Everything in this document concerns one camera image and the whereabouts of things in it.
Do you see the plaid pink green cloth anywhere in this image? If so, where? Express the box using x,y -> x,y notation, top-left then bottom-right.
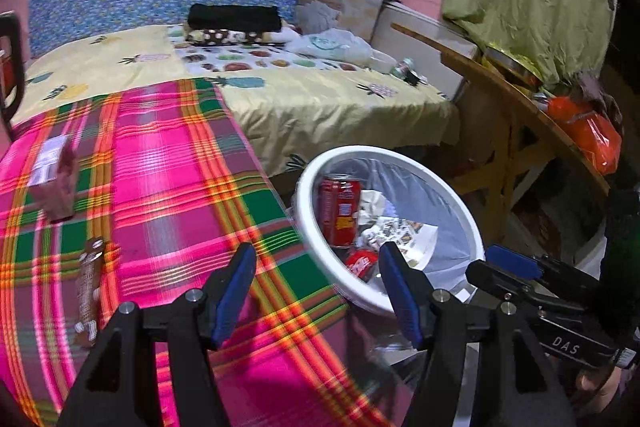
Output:
0,77 -> 401,427

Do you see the red drink can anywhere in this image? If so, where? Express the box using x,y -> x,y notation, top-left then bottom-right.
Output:
317,174 -> 362,249

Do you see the white bowl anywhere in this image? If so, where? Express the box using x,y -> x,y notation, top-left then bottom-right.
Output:
369,51 -> 398,75

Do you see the yellow pineapple bedsheet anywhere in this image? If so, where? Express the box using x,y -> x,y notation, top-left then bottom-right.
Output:
20,24 -> 461,175

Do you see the small bottle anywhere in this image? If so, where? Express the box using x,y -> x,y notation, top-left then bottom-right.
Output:
392,57 -> 416,80

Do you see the white paper tissue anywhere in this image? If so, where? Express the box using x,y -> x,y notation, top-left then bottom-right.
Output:
356,189 -> 396,228

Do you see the brown snack wrapper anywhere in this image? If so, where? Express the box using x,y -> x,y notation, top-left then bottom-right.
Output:
75,236 -> 107,349

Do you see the fruit print cloth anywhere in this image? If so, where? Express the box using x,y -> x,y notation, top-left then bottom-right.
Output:
175,42 -> 373,75

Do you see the white plastic bag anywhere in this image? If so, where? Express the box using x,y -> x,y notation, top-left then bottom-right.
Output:
290,29 -> 373,62

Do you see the person's right hand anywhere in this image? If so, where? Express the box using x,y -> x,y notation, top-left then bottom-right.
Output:
572,364 -> 631,415

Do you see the brown polka dot cloth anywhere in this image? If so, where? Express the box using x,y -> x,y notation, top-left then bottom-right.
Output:
185,27 -> 286,48

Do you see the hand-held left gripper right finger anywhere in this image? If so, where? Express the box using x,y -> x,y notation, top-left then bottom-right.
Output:
379,243 -> 576,427

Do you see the red wrapper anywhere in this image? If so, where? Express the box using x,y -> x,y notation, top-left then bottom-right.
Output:
345,248 -> 381,283

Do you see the white cabinet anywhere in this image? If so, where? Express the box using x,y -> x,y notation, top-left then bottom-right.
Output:
372,2 -> 481,100

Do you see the orange plastic bag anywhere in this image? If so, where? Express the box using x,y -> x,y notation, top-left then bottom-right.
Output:
542,94 -> 623,175

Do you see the printed carton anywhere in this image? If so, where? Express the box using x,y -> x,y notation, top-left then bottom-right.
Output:
360,216 -> 426,258

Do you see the steel plate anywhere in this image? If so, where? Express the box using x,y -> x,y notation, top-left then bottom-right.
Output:
482,44 -> 543,88

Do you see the dark cloth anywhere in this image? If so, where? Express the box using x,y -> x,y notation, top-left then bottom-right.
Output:
575,72 -> 623,118

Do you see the wooden table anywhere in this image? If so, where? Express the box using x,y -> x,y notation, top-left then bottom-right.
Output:
391,23 -> 626,228

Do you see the black folded cloth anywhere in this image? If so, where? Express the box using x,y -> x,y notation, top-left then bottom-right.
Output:
187,3 -> 283,32

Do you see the brown box with label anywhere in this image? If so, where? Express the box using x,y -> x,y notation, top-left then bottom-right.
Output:
27,134 -> 80,222

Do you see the white paper sheet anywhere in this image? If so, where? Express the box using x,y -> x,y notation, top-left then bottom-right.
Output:
407,222 -> 441,268

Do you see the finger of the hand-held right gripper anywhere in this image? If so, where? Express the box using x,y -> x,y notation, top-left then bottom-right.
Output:
484,244 -> 543,280
465,259 -> 542,308

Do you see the white trash bin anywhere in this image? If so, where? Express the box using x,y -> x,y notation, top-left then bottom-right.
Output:
291,146 -> 486,314

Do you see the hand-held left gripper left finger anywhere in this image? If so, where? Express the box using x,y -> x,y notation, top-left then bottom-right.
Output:
57,243 -> 257,427

